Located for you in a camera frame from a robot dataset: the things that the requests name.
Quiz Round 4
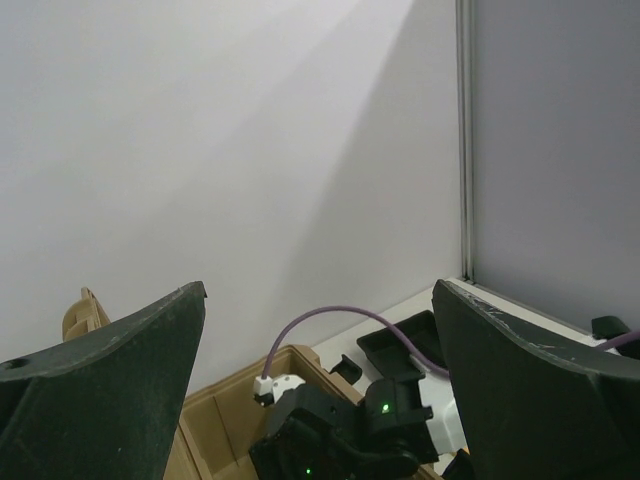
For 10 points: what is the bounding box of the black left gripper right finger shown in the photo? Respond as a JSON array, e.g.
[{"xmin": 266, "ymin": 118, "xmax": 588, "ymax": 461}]
[{"xmin": 432, "ymin": 280, "xmax": 639, "ymax": 479}]

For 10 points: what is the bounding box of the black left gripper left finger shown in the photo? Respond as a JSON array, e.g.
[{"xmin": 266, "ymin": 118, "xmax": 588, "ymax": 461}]
[{"xmin": 1, "ymin": 281, "xmax": 206, "ymax": 479}]

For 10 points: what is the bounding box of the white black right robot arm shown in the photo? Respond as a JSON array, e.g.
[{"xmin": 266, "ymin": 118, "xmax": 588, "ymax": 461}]
[{"xmin": 250, "ymin": 303, "xmax": 639, "ymax": 479}]

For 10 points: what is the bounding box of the tan plastic tool box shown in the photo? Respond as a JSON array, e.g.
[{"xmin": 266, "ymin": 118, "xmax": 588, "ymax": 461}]
[{"xmin": 60, "ymin": 285, "xmax": 446, "ymax": 480}]

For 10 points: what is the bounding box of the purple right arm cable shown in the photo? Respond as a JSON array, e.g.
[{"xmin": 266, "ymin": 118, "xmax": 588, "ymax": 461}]
[{"xmin": 262, "ymin": 304, "xmax": 640, "ymax": 379}]

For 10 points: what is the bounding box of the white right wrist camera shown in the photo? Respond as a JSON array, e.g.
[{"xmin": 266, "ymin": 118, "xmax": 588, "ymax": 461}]
[{"xmin": 253, "ymin": 374, "xmax": 305, "ymax": 407}]

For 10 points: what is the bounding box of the aluminium corner post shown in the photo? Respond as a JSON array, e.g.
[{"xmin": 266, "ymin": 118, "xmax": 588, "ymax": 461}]
[{"xmin": 456, "ymin": 0, "xmax": 475, "ymax": 282}]

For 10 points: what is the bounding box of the black tool box tray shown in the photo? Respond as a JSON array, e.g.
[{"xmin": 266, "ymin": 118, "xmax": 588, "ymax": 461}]
[{"xmin": 355, "ymin": 309, "xmax": 446, "ymax": 374}]

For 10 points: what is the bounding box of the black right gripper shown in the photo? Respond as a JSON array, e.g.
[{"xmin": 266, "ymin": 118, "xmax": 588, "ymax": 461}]
[{"xmin": 249, "ymin": 384, "xmax": 418, "ymax": 479}]

